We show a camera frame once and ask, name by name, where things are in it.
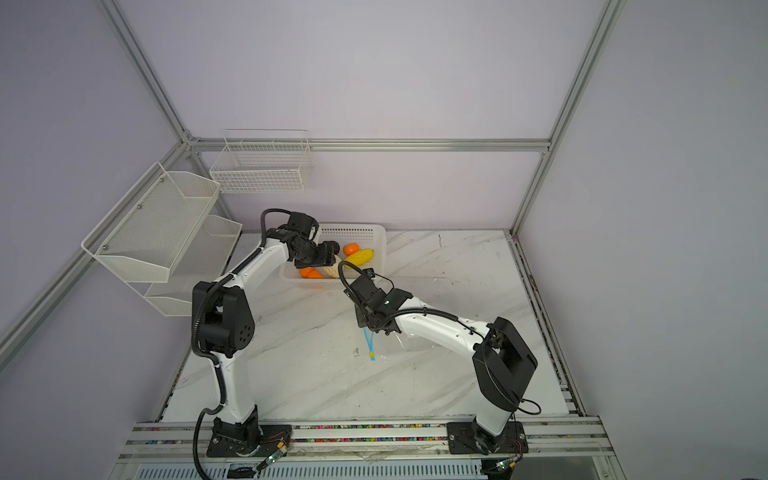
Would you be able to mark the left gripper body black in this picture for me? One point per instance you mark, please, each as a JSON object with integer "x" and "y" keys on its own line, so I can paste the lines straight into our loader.
{"x": 318, "y": 257}

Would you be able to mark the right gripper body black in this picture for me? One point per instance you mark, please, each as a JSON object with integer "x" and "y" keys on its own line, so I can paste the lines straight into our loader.
{"x": 367, "y": 312}

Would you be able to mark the clear zip top bag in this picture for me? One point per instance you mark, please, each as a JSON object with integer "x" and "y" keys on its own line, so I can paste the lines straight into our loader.
{"x": 383, "y": 346}

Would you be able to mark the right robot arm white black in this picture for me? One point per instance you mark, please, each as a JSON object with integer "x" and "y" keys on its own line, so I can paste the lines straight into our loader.
{"x": 502, "y": 361}

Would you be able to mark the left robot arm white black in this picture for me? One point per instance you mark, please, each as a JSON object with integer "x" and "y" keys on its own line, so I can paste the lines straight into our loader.
{"x": 223, "y": 323}

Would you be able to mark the small orange tangerine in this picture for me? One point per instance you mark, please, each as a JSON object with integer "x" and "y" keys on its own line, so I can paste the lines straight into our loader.
{"x": 350, "y": 249}

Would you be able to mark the cream white garlic bulb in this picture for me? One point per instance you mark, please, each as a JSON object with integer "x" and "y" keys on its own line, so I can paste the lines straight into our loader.
{"x": 331, "y": 271}

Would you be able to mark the lower white mesh shelf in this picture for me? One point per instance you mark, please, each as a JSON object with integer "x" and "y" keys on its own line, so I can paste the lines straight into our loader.
{"x": 205, "y": 260}

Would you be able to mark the white mesh shelf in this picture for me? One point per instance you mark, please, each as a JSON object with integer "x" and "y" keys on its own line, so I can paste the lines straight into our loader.
{"x": 205, "y": 260}
{"x": 144, "y": 237}

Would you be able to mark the upper white mesh shelf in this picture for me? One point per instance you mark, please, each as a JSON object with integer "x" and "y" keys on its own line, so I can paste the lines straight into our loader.
{"x": 144, "y": 237}

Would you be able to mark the white wire wall basket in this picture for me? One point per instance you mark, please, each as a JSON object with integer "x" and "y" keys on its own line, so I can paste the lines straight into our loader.
{"x": 263, "y": 161}

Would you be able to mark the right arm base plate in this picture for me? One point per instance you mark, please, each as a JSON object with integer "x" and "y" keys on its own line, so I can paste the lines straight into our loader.
{"x": 486, "y": 438}

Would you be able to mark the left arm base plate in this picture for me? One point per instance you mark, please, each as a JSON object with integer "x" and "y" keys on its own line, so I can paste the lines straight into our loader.
{"x": 239, "y": 440}

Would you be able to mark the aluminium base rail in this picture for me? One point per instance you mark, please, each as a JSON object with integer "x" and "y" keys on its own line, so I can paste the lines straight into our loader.
{"x": 377, "y": 449}

